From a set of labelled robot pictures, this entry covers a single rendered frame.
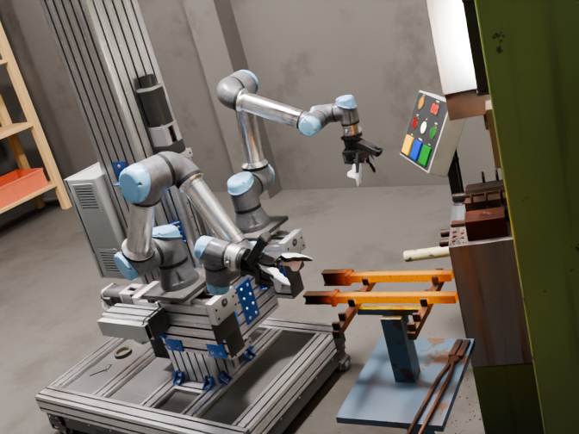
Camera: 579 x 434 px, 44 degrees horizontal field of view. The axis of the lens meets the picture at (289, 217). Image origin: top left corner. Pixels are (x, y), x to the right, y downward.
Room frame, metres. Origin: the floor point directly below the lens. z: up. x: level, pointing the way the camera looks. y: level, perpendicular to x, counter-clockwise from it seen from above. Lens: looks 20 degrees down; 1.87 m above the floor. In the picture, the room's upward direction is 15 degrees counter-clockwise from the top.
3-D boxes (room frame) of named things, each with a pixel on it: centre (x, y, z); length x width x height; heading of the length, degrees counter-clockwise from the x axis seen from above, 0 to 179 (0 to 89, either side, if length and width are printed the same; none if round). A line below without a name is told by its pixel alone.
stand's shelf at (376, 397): (1.75, -0.21, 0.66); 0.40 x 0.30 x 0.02; 149
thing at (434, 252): (2.57, -0.62, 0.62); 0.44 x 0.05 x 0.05; 70
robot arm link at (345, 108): (2.78, -0.33, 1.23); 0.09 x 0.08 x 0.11; 59
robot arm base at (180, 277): (2.54, 0.47, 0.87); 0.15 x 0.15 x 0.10
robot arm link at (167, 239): (2.53, 0.48, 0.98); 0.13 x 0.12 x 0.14; 129
